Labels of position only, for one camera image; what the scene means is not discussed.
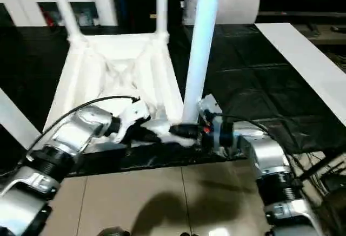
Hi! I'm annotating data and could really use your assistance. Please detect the white cabinet with glass doors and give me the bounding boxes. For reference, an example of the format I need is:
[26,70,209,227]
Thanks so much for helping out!
[0,0,118,28]

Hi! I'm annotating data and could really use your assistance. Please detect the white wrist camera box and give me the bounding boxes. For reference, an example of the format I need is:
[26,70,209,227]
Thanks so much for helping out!
[197,94,223,122]
[111,99,151,142]

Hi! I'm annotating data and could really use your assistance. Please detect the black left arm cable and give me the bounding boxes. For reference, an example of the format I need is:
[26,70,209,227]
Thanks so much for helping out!
[22,96,140,155]

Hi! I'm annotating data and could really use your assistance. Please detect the grey pillow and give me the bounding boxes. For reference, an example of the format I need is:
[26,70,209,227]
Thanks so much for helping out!
[182,0,262,27]

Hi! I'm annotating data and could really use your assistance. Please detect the black stand leg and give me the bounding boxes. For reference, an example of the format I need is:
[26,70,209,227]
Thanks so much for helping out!
[297,152,346,181]

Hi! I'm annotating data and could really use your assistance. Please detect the small red bottle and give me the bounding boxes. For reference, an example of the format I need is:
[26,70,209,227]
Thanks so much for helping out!
[43,9,56,27]

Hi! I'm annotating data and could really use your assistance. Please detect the white flat panel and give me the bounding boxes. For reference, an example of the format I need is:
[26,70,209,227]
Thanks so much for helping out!
[255,23,346,126]

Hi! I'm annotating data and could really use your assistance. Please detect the white plastic table top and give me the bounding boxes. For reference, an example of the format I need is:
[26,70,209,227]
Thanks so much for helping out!
[26,31,202,153]

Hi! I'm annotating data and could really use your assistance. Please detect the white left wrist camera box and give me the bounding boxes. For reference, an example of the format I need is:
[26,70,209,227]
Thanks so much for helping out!
[111,99,151,142]

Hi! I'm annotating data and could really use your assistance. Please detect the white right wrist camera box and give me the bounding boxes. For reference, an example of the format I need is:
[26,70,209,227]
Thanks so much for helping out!
[197,94,223,122]

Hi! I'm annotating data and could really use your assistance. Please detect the thin floor cables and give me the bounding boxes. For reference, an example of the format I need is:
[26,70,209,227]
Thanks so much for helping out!
[303,149,346,199]

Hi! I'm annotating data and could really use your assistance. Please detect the black left robot foot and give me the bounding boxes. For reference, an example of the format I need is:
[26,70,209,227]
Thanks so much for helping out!
[98,227,131,236]

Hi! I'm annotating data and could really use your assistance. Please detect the black work mat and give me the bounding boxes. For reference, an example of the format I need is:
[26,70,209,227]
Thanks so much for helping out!
[0,22,346,178]

